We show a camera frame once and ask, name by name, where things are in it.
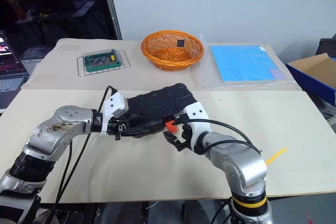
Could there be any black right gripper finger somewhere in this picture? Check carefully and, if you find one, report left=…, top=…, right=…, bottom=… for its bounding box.
left=163, top=131, right=177, bottom=145
left=171, top=140, right=185, bottom=153

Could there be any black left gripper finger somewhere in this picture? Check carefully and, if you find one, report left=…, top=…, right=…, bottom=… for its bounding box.
left=132, top=132, right=152, bottom=140
left=119, top=127, right=159, bottom=135

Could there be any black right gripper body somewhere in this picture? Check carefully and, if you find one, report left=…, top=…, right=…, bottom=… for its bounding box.
left=175, top=122, right=195, bottom=153

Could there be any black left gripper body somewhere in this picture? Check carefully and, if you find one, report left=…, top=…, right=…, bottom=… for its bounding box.
left=107, top=118, right=132, bottom=141

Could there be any black plastic tool case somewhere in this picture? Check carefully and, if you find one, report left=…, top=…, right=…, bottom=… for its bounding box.
left=125, top=82, right=200, bottom=140

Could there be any clear plastic bag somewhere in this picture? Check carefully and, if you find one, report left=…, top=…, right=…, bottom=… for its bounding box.
left=195, top=34, right=300, bottom=90

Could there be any green circuit board tray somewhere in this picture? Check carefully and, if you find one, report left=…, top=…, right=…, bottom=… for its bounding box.
left=76, top=50, right=131, bottom=78

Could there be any green circuit board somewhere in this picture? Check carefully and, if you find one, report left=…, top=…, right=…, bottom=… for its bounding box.
left=82, top=48, right=123, bottom=73

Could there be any orange wicker basket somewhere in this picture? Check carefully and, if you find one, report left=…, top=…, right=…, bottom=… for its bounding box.
left=140, top=29, right=205, bottom=72

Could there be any yellow tape strip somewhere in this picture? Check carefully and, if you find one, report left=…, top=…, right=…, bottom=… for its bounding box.
left=264, top=148, right=288, bottom=166

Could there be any blue sheet pack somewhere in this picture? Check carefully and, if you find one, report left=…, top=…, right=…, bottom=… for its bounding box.
left=209, top=45, right=288, bottom=83

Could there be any open laptop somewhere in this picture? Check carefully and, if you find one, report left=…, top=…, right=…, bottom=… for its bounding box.
left=0, top=30, right=30, bottom=110

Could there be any blue cardboard box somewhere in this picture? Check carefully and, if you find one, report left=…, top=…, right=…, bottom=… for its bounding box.
left=286, top=52, right=336, bottom=102

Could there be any black chair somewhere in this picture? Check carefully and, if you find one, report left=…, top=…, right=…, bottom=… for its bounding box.
left=318, top=37, right=336, bottom=57

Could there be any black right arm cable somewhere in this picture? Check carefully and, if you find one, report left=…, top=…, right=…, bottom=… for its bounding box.
left=173, top=118, right=263, bottom=154

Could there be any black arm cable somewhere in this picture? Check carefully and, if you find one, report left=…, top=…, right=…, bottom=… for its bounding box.
left=49, top=85, right=118, bottom=216
left=173, top=118, right=263, bottom=154

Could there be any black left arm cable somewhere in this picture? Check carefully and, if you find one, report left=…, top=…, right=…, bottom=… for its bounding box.
left=49, top=85, right=118, bottom=216

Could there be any grey metal frame post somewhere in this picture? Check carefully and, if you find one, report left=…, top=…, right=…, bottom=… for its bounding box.
left=100, top=0, right=123, bottom=41

